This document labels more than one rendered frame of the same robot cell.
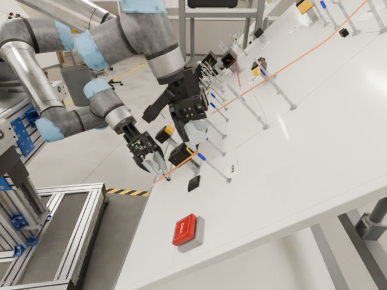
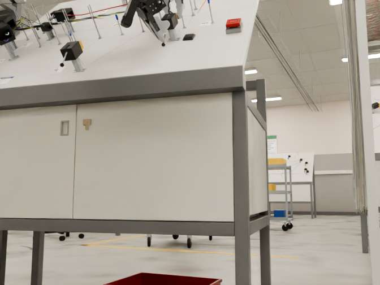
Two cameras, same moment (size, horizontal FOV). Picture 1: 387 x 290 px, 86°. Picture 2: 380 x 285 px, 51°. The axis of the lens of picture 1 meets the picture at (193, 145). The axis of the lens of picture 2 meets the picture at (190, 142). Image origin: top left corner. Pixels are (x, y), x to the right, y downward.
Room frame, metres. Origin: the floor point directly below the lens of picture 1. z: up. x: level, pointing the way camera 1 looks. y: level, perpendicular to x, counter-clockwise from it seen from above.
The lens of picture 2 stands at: (0.15, 1.37, 0.47)
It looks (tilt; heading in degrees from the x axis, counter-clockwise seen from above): 8 degrees up; 281
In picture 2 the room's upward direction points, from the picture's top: straight up
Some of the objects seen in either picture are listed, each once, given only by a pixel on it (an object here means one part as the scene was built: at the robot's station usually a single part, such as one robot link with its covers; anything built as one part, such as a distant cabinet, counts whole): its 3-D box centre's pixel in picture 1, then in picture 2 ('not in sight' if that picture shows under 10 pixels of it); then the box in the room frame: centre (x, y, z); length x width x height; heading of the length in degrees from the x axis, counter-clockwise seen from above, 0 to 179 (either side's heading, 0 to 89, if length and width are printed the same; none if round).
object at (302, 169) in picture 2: not in sight; (289, 184); (-0.39, -9.02, 0.83); 1.18 x 0.72 x 1.65; 167
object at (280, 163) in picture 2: not in sight; (257, 194); (0.31, -5.06, 0.54); 0.99 x 0.50 x 1.08; 168
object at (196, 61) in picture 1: (209, 66); not in sight; (1.65, -0.12, 1.09); 0.35 x 0.33 x 0.07; 174
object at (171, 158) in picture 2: not in sight; (149, 158); (0.52, 0.13, 0.60); 0.55 x 0.03 x 0.39; 174
